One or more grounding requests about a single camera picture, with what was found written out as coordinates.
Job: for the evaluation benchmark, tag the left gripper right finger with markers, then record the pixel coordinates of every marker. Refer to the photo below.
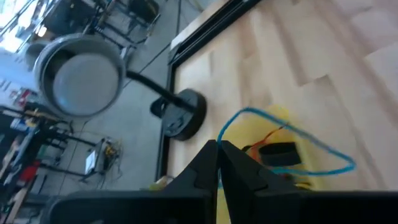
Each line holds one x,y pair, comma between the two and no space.
255,199

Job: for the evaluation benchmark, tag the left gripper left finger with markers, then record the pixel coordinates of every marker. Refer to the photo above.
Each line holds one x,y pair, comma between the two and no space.
186,202

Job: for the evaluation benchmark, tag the red rubber band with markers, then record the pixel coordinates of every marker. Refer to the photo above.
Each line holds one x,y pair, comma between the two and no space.
264,139

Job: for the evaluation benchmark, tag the blue rubber band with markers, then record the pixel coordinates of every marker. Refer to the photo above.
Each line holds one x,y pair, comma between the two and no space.
311,173

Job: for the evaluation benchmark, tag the yellow plastic bin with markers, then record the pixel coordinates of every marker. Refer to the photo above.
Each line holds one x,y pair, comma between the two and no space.
248,130

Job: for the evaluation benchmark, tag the black desk lamp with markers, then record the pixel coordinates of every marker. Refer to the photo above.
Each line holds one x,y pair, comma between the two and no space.
84,84

